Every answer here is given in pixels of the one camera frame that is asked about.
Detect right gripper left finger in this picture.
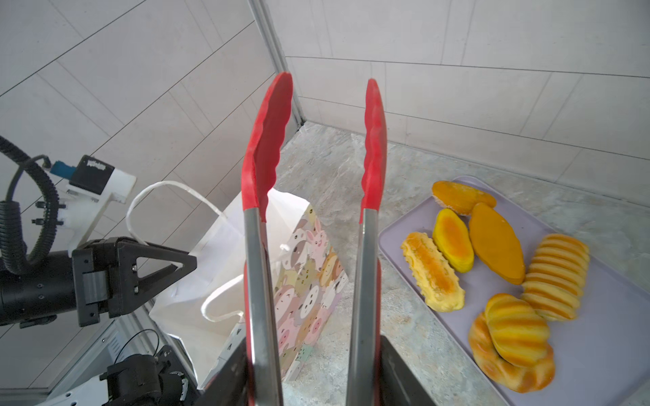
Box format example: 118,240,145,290
193,341,248,406

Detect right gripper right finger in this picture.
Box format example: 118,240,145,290
379,335,436,406

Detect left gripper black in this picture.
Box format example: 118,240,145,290
72,237,197,328

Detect red steel kitchen tongs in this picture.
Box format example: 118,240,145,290
241,72,388,405

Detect white cartoon paper bag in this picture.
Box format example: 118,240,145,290
150,189,349,389

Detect striped round bun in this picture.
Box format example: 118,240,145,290
484,294,550,368

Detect striped long bread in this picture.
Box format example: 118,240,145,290
521,233,590,322

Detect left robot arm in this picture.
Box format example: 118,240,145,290
1,237,197,328

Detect yellow ridged long bread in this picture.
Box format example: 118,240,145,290
401,232,465,313

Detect yellow orange oval bread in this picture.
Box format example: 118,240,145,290
433,208,475,273

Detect orange pointed oval bread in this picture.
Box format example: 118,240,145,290
469,202,526,285

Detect orange flat bread top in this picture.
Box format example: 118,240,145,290
432,181,497,217

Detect lilac plastic tray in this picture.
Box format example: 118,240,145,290
378,176,649,405

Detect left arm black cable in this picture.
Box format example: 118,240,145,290
0,135,61,276

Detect ring shaped donut bread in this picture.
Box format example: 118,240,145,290
468,313,555,393

